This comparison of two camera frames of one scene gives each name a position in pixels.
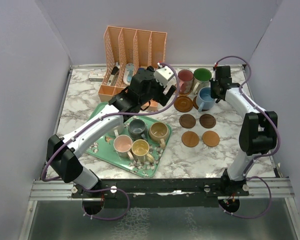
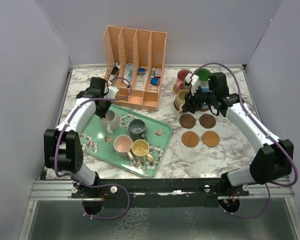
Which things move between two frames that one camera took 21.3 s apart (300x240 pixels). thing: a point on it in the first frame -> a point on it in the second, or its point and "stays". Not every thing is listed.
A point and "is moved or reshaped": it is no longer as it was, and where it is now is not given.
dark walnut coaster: x=207 y=121 stays
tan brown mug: x=159 y=132 -> x=179 y=100
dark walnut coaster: x=187 y=121 stays
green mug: x=201 y=77 stays
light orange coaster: x=210 y=138 stays
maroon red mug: x=185 y=78 stays
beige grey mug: x=117 y=131 is moved or reshaped
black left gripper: x=161 y=89 -> x=102 y=113
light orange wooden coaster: x=190 y=139 stays
